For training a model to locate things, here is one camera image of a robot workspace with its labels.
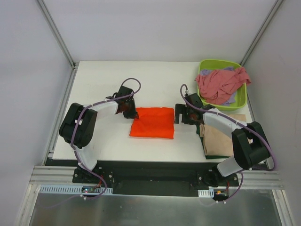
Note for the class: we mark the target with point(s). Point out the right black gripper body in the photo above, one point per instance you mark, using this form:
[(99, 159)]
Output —
[(179, 113)]

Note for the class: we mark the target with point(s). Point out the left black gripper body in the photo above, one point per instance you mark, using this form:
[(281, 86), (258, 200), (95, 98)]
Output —
[(131, 111)]

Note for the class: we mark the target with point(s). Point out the orange t shirt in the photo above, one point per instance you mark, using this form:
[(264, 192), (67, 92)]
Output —
[(153, 122)]

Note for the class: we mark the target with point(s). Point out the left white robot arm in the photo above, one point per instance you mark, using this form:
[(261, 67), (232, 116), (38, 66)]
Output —
[(78, 126)]

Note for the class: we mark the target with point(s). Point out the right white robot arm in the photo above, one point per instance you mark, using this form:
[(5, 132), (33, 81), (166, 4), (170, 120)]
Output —
[(250, 146)]

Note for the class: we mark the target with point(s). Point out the folded dark green t shirt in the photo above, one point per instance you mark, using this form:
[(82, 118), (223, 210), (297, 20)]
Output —
[(199, 130)]

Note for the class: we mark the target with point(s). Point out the folded beige t shirt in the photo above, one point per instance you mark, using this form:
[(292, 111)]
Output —
[(218, 141)]

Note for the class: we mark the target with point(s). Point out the pink t shirt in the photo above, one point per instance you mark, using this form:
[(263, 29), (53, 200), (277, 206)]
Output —
[(239, 78)]

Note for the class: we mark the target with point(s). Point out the lavender t shirt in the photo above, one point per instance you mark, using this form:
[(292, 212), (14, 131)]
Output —
[(229, 101)]

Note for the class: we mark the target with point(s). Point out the green plastic basin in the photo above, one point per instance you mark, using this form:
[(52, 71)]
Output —
[(241, 93)]

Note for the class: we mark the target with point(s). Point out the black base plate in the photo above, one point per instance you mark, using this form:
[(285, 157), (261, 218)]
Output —
[(182, 179)]

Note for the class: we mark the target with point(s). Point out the right white cable duct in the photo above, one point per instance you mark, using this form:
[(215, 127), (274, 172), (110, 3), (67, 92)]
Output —
[(206, 193)]

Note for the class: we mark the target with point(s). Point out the white cable duct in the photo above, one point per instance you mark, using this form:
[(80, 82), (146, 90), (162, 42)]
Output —
[(206, 193), (66, 189)]

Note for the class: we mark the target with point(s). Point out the left aluminium table rail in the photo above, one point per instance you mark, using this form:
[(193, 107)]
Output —
[(59, 117)]

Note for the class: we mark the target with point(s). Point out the left white cable duct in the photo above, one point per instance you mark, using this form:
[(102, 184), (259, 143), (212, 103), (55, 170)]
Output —
[(66, 189)]

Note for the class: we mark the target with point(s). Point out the left aluminium frame post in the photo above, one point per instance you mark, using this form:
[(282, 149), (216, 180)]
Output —
[(51, 23)]

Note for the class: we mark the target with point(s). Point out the aluminium frame post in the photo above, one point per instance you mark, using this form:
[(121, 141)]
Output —
[(51, 23), (264, 26)]

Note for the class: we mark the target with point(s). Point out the right aluminium frame post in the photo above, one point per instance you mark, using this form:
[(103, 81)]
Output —
[(264, 26)]

